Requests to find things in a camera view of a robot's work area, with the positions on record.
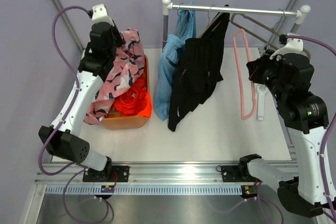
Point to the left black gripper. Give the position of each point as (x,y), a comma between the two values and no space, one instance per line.
(119,41)

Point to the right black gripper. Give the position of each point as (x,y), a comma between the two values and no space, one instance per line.
(256,67)

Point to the pink patterned shorts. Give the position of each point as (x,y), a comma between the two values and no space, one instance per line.
(128,66)

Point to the black shorts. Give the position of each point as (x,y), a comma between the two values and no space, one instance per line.
(199,71)

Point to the black shorts hanger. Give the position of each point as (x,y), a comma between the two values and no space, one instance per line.
(212,25)

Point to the orange shorts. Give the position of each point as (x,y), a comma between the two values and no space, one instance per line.
(136,101)

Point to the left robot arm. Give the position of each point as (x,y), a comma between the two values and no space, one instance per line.
(61,138)

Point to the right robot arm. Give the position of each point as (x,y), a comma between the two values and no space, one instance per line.
(305,115)

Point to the light blue shorts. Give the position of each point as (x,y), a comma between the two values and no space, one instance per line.
(168,66)

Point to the white clothes rack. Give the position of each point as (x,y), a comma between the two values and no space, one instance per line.
(298,14)

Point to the orange plastic basket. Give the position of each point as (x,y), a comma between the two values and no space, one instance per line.
(114,120)

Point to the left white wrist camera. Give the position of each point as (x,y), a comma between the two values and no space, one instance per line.
(99,14)

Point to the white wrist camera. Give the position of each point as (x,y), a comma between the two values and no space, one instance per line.
(291,44)
(99,14)

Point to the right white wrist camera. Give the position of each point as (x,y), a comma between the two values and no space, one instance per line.
(291,44)

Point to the aluminium mounting rail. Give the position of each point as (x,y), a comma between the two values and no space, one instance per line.
(152,173)

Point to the slotted cable duct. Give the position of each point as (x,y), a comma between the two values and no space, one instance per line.
(154,190)

